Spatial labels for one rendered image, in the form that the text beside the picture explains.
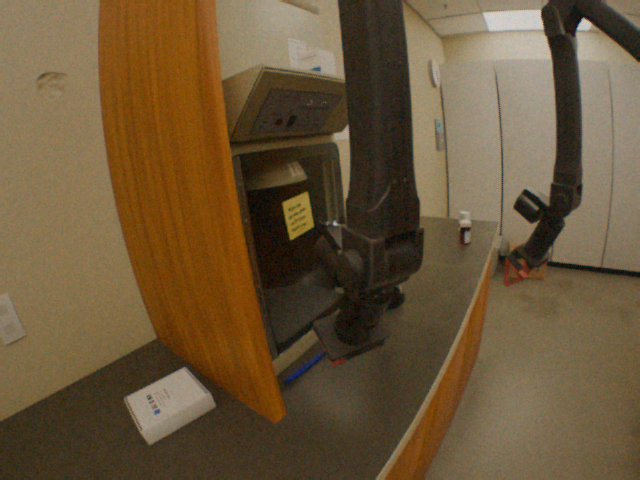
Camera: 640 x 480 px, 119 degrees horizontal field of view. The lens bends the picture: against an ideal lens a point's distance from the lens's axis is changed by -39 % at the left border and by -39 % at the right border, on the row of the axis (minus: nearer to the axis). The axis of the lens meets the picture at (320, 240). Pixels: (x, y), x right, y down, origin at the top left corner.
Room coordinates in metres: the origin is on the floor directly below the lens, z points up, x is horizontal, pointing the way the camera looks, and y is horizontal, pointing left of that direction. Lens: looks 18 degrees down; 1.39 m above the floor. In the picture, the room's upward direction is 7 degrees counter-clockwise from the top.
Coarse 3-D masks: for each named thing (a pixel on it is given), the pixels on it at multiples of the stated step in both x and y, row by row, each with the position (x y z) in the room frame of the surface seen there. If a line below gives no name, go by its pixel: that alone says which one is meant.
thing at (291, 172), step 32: (256, 160) 0.52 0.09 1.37; (288, 160) 0.58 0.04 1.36; (320, 160) 0.66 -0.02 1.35; (256, 192) 0.51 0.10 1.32; (288, 192) 0.57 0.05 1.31; (320, 192) 0.65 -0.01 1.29; (256, 224) 0.51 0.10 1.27; (320, 224) 0.64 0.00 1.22; (256, 256) 0.50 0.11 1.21; (288, 256) 0.56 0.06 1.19; (288, 288) 0.54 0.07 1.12; (320, 288) 0.62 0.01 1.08; (288, 320) 0.53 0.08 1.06
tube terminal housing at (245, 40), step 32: (224, 0) 0.51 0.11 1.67; (256, 0) 0.57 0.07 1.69; (224, 32) 0.51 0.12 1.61; (256, 32) 0.57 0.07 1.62; (288, 32) 0.64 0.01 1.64; (320, 32) 0.73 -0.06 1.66; (224, 64) 0.50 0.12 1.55; (256, 64) 0.56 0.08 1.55; (288, 64) 0.63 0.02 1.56; (288, 352) 0.53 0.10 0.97
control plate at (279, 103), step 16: (272, 96) 0.46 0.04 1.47; (288, 96) 0.49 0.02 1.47; (304, 96) 0.52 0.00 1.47; (320, 96) 0.55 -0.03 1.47; (336, 96) 0.58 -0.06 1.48; (272, 112) 0.49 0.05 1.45; (288, 112) 0.52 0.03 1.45; (304, 112) 0.55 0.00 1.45; (320, 112) 0.59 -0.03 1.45; (256, 128) 0.49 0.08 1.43; (272, 128) 0.52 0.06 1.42; (288, 128) 0.55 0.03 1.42; (304, 128) 0.59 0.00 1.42; (320, 128) 0.63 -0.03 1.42
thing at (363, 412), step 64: (448, 256) 1.02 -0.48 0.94; (448, 320) 0.61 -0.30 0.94; (128, 384) 0.46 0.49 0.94; (320, 384) 0.46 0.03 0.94; (384, 384) 0.44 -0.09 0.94; (0, 448) 0.17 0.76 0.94; (64, 448) 0.24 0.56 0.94; (128, 448) 0.28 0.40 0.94; (192, 448) 0.30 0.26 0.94; (256, 448) 0.31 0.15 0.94; (320, 448) 0.30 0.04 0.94; (384, 448) 0.28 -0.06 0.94
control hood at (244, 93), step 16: (272, 64) 0.43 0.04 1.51; (224, 80) 0.46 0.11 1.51; (240, 80) 0.44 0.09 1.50; (256, 80) 0.42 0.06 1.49; (272, 80) 0.44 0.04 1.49; (288, 80) 0.46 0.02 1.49; (304, 80) 0.49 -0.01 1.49; (320, 80) 0.52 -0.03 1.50; (336, 80) 0.55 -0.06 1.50; (224, 96) 0.47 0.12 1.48; (240, 96) 0.44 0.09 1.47; (256, 96) 0.44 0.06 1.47; (240, 112) 0.45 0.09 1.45; (256, 112) 0.46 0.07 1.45; (336, 112) 0.63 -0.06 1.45; (240, 128) 0.46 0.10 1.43; (336, 128) 0.68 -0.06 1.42
